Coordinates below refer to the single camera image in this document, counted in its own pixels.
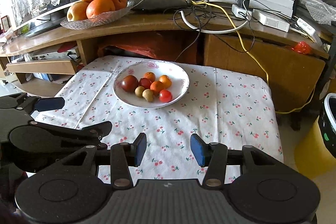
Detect cherry print tablecloth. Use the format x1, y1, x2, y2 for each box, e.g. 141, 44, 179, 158
37, 56, 283, 180

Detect mandarin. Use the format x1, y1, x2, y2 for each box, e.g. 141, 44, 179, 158
143, 72, 156, 82
159, 75, 172, 89
150, 81, 165, 96

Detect white power strip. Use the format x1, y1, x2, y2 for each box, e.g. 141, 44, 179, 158
231, 0, 252, 20

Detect white cable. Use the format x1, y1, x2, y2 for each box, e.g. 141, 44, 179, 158
178, 0, 250, 35

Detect kiwi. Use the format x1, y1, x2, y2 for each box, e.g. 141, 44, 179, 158
142, 89, 154, 102
134, 86, 145, 98

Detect large orange front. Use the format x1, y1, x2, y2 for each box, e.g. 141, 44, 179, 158
86, 0, 115, 19

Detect glass fruit dish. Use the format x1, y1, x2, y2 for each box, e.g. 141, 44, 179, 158
60, 1, 134, 30

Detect red plastic wrapper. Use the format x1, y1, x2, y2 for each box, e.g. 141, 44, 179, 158
292, 41, 313, 55

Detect white floral plate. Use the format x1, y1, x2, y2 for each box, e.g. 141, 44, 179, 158
113, 60, 190, 109

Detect yellow trash bin black liner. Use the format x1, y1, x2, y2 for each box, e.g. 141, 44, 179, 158
294, 92, 336, 180

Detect large dark red tomato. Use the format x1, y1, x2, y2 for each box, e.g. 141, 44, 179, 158
121, 75, 138, 93

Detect black cable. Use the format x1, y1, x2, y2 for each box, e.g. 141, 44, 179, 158
163, 0, 263, 63

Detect small red tomato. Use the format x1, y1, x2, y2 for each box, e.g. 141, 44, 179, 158
159, 89, 173, 103

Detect yellow apple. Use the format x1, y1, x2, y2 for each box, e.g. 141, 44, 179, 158
67, 1, 89, 22

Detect red cloth under shelf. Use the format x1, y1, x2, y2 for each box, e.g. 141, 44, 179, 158
97, 31, 199, 64

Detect wooden tv cabinet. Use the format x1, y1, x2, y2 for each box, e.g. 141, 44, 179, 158
1, 13, 329, 112

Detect yellow cable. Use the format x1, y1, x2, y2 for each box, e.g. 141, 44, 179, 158
136, 0, 317, 115

